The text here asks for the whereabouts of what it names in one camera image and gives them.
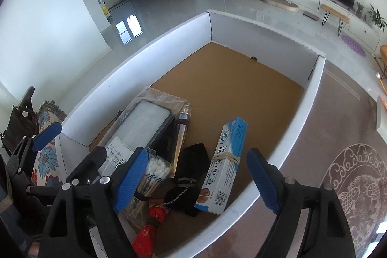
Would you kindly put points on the oval wooden board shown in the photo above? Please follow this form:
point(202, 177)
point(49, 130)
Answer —
point(284, 5)

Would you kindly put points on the small yellow floor object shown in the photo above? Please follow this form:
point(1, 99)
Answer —
point(105, 10)

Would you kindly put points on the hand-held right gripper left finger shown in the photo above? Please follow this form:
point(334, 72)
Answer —
point(130, 182)

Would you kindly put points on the large white cardboard box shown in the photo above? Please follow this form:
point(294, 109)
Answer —
point(242, 79)

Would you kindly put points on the small potted plant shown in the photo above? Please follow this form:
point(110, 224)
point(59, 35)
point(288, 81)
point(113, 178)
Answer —
point(359, 8)

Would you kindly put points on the phone case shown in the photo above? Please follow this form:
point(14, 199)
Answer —
point(142, 125)

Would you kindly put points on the black fuzzy cloth with trim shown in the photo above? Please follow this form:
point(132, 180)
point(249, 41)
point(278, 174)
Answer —
point(193, 161)

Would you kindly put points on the cotton swab bundle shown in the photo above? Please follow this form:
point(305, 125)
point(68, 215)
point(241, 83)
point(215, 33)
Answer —
point(157, 173)

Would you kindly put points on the red snack packet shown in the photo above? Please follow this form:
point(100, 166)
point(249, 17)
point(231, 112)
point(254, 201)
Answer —
point(145, 238)

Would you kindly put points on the purple floor mat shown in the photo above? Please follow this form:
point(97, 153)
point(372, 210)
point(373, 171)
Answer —
point(353, 45)

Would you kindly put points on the orange top bench stool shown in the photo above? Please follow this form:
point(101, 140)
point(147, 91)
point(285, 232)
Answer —
point(334, 12)

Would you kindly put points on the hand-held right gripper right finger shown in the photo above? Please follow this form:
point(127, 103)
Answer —
point(264, 182)

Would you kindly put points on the large plant in white pot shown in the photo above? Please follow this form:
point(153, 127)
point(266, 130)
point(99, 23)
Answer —
point(376, 17)

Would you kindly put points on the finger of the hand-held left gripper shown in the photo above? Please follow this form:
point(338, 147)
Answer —
point(90, 161)
point(47, 134)

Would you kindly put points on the small dark floor mat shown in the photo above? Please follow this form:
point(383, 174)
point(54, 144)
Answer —
point(310, 15)

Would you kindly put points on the floral print cushion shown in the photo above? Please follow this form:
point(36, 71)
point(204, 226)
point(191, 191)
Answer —
point(50, 113)

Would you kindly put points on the blue white long medicine box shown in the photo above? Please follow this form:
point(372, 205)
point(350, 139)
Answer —
point(223, 173)

